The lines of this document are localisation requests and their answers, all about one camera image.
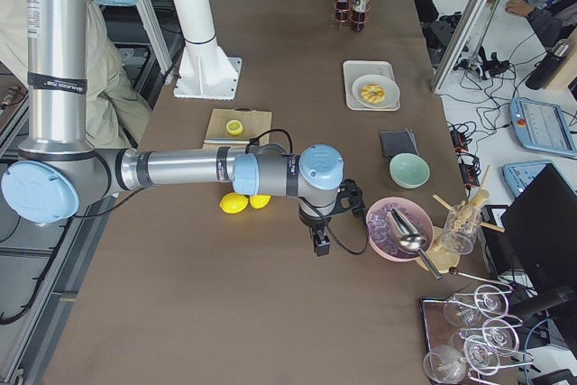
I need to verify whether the white plate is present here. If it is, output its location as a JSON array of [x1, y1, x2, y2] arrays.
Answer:
[[352, 74, 400, 109]]

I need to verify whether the braided ring pastry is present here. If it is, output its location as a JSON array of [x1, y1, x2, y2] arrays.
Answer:
[[360, 83, 387, 105]]

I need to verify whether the steel ice scoop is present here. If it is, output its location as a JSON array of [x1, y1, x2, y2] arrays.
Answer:
[[387, 208, 443, 280]]

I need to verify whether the blue teach pendant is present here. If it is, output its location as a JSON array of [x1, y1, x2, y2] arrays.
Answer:
[[501, 160, 560, 197], [509, 97, 576, 159]]

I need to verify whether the clear glass mug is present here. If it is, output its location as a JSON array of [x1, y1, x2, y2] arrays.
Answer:
[[440, 203, 481, 255]]

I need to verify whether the bamboo cutting board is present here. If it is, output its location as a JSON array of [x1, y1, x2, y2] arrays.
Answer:
[[203, 108, 272, 149]]

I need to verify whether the wine glass rack tray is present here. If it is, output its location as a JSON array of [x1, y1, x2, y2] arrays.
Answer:
[[419, 281, 534, 384]]

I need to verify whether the copper wire bottle rack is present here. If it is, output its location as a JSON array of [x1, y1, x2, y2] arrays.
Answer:
[[334, 0, 369, 32]]

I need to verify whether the upper yellow lemon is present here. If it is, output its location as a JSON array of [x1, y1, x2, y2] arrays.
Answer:
[[249, 195, 271, 209]]

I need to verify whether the green ceramic bowl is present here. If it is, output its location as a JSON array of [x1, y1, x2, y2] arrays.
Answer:
[[389, 153, 430, 189]]

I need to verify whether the wooden glass drying stand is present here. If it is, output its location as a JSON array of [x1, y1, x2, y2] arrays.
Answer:
[[433, 165, 505, 255]]

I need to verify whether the black water bottle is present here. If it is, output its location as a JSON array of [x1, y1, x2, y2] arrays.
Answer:
[[526, 39, 572, 90]]

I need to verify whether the grey folded cloth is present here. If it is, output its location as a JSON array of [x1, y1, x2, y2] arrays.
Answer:
[[380, 129, 418, 159]]

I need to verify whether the pink bowl with ice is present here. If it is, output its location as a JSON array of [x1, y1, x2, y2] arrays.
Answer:
[[366, 197, 434, 262]]

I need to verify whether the aluminium frame post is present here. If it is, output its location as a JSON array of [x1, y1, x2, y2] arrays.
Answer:
[[430, 0, 487, 95]]

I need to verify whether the person in beige clothes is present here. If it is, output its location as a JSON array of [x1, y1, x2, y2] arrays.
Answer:
[[1, 0, 151, 148]]

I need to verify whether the black monitor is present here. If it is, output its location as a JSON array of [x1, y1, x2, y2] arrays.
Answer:
[[502, 165, 576, 291]]

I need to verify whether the cream serving tray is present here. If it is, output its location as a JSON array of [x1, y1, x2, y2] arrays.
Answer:
[[343, 60, 400, 112]]

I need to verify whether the half lemon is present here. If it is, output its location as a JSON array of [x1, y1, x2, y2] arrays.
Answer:
[[225, 119, 244, 136]]

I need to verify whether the lower yellow lemon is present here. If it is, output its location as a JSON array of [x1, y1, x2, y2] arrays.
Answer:
[[219, 192, 249, 215]]

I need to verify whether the middle tea bottle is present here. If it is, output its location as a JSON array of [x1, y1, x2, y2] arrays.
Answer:
[[351, 0, 367, 32]]

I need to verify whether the yellow lemon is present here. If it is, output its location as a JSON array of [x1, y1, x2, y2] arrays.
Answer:
[[219, 192, 249, 215], [249, 195, 271, 209]]

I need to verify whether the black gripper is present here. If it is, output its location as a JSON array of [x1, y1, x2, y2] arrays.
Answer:
[[298, 179, 365, 257]]

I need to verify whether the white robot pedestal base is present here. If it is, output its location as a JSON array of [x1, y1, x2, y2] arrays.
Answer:
[[173, 0, 242, 101]]

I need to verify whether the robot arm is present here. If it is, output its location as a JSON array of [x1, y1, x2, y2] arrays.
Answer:
[[1, 0, 366, 256]]

